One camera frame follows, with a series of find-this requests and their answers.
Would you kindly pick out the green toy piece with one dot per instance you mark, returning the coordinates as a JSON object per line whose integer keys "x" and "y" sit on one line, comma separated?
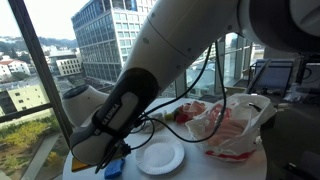
{"x": 169, "y": 116}

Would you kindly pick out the black frame blue panel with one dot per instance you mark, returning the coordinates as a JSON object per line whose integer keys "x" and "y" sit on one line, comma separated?
{"x": 276, "y": 76}

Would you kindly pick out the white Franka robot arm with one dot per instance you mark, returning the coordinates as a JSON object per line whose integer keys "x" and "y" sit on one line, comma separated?
{"x": 173, "y": 50}

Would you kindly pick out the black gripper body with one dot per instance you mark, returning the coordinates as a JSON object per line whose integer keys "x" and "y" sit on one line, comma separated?
{"x": 124, "y": 148}

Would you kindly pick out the red strawberry toy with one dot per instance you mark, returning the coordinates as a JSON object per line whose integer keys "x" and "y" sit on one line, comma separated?
{"x": 181, "y": 116}

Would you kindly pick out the white red plastic bag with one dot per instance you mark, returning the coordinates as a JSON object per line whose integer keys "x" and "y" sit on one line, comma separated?
{"x": 233, "y": 133}

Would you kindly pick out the crumpled grey wrapper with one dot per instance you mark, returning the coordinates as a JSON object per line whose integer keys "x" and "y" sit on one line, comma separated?
{"x": 158, "y": 117}

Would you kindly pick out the blue sponge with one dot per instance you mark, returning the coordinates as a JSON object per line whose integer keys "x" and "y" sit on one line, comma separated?
{"x": 115, "y": 169}

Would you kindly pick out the white paper plate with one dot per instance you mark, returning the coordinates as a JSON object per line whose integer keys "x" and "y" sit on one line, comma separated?
{"x": 160, "y": 156}

